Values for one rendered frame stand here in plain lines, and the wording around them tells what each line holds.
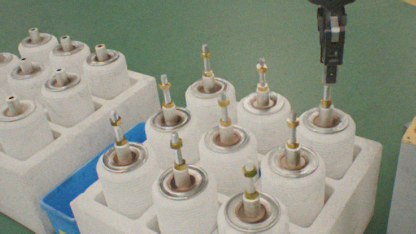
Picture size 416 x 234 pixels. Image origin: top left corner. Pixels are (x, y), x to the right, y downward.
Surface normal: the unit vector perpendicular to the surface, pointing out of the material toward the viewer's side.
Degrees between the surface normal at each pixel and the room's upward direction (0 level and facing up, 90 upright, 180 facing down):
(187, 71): 0
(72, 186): 88
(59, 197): 88
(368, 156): 0
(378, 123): 0
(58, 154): 90
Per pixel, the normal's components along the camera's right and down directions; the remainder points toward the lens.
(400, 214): -0.58, 0.51
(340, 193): -0.11, -0.82
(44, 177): 0.82, 0.25
